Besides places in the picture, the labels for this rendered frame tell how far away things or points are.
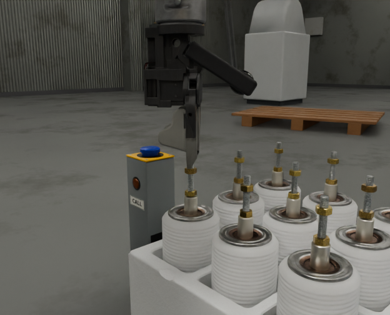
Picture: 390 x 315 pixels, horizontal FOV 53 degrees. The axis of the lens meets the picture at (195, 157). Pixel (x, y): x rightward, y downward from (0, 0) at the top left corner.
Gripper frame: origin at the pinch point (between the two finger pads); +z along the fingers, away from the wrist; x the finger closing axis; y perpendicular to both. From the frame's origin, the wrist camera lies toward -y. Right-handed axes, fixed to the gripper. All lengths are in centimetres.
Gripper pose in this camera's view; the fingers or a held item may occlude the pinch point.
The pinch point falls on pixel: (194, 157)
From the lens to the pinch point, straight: 62.0
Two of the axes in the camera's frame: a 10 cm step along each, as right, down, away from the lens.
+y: -10.0, -0.2, 0.9
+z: 0.0, 9.7, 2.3
